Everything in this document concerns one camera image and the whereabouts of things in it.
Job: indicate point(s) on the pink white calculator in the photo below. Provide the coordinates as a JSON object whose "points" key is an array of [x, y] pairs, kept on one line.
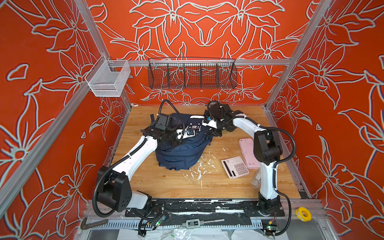
{"points": [[235, 167]]}

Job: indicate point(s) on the yellow tape roll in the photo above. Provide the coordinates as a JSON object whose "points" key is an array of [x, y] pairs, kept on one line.
{"points": [[303, 214]]}

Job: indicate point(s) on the brown bent metal bar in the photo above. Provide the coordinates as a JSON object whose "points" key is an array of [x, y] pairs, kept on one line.
{"points": [[85, 225]]}

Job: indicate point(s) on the black wire wall basket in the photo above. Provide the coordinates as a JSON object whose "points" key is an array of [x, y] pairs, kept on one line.
{"points": [[192, 73]]}

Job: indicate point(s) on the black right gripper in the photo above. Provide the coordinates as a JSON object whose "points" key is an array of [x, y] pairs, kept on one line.
{"points": [[214, 131]]}

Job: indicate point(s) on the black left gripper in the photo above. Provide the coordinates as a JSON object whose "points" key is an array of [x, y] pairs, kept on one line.
{"points": [[176, 142]]}

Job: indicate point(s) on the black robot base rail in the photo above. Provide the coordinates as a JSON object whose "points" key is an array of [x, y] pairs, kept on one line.
{"points": [[209, 206]]}

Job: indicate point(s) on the pink pencil case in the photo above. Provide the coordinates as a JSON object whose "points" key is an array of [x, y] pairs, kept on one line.
{"points": [[247, 149]]}

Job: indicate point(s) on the navy blue student backpack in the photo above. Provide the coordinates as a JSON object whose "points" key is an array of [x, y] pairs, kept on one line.
{"points": [[185, 144]]}

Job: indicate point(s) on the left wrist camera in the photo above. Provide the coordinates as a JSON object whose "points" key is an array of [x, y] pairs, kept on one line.
{"points": [[163, 122]]}

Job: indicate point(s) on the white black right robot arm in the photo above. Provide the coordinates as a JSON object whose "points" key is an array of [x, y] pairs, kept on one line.
{"points": [[267, 149]]}

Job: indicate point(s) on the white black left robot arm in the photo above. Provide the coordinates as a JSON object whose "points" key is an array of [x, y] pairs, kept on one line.
{"points": [[113, 192]]}

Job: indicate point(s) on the white wire mesh basket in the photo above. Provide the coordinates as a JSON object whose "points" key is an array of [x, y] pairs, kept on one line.
{"points": [[108, 78]]}

